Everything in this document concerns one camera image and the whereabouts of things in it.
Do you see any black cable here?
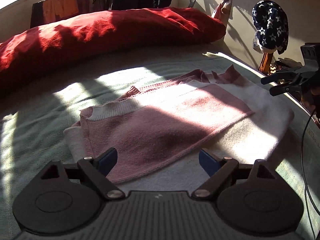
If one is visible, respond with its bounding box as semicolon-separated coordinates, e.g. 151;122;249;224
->
299;108;320;240

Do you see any pink fringed towel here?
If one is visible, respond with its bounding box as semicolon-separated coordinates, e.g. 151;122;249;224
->
212;0;233;25

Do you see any wooden chair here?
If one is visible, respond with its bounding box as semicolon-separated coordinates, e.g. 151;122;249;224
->
258;53;281;76

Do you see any green bed blanket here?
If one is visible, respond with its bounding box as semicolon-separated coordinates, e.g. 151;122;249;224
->
1;43;319;239

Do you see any red duvet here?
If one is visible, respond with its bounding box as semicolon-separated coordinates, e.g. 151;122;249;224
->
1;7;226;93

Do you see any orange cloth on cabinet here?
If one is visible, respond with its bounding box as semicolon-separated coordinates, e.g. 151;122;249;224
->
30;0;89;28

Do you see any pink and white knit sweater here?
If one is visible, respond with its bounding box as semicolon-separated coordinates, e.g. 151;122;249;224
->
64;66;294;192

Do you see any star patterned navy cloth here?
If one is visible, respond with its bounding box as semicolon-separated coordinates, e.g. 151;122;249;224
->
252;0;289;55

